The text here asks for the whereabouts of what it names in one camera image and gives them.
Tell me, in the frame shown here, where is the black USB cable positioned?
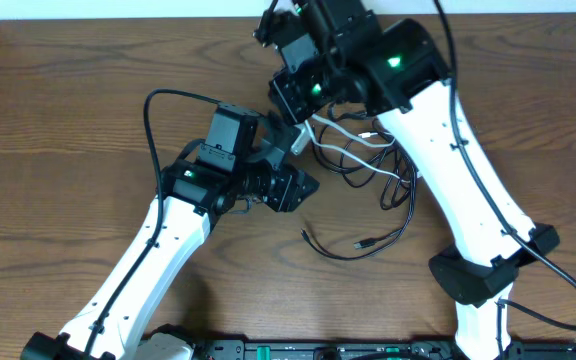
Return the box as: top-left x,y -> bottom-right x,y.
299,102 -> 419,262

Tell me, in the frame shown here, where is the white USB cable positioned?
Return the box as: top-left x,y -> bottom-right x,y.
302,113 -> 424,181

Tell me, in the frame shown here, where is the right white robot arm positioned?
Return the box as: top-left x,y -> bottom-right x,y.
255,1 -> 559,359

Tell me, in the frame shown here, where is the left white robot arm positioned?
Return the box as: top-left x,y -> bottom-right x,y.
21,103 -> 319,360

